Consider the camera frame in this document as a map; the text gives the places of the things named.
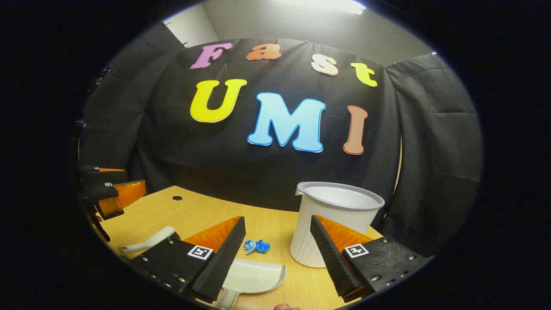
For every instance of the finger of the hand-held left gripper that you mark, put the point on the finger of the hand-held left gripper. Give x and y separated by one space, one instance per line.
103 192
105 175

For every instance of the white garbage bin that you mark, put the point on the white garbage bin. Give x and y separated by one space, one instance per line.
302 232

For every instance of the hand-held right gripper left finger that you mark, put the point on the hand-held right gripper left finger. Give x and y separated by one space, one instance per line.
224 262

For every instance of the light blue paper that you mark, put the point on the light blue paper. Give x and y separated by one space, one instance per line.
249 246

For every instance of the white dustpan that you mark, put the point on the white dustpan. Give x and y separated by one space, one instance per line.
258 277

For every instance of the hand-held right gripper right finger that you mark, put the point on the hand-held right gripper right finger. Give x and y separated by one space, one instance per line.
333 262

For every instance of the bright blue paper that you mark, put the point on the bright blue paper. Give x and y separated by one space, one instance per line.
263 246

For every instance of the wooden desktop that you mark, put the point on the wooden desktop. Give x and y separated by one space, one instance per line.
267 224

